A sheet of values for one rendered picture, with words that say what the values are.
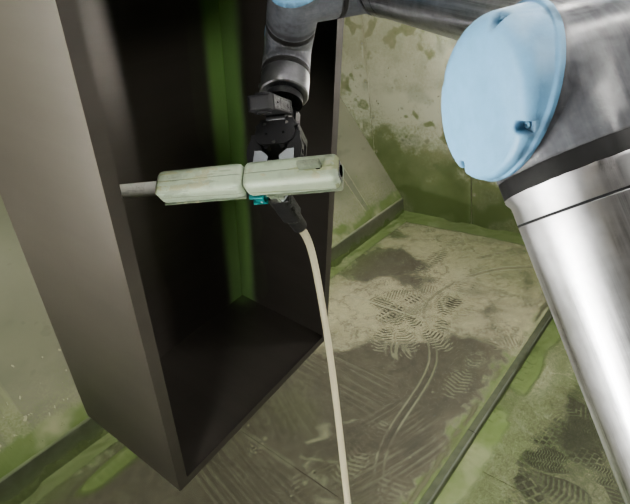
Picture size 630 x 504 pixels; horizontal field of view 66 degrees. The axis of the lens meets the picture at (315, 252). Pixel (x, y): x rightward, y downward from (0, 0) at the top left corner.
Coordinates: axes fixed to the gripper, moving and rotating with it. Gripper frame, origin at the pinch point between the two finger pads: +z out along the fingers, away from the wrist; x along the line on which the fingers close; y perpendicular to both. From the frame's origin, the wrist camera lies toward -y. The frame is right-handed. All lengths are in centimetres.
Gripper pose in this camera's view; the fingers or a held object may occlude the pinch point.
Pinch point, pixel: (271, 192)
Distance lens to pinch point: 80.7
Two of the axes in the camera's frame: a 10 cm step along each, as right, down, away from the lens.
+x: -9.7, 0.3, 2.4
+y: 2.4, 3.3, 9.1
